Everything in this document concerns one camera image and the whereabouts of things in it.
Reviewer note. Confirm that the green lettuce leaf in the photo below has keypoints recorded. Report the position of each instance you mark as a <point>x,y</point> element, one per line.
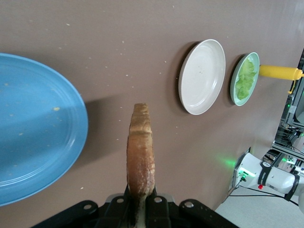
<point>244,83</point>

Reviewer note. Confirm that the beige plate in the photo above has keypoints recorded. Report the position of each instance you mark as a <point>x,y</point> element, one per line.
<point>202,78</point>

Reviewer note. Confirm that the blue plate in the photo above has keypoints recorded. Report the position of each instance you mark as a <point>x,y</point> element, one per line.
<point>35,130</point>

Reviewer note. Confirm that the pale green plate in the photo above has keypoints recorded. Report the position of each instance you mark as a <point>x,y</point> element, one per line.
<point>232,88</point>

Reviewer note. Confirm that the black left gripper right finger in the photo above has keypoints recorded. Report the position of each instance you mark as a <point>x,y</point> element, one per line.
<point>161,213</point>

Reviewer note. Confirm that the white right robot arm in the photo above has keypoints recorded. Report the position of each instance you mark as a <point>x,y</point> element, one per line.
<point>273,175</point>

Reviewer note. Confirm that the toasted bread slice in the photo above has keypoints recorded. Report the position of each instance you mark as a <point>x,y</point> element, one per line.
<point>140,154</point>

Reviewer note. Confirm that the aluminium frame rack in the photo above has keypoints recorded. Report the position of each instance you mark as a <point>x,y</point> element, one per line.
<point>287,111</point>

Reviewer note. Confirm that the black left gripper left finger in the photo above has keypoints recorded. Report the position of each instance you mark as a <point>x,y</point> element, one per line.
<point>114,213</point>

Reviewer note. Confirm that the yellow mustard squeeze bottle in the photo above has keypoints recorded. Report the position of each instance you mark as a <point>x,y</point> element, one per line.
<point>275,71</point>

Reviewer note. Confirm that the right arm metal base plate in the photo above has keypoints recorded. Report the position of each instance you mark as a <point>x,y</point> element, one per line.
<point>232,183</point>

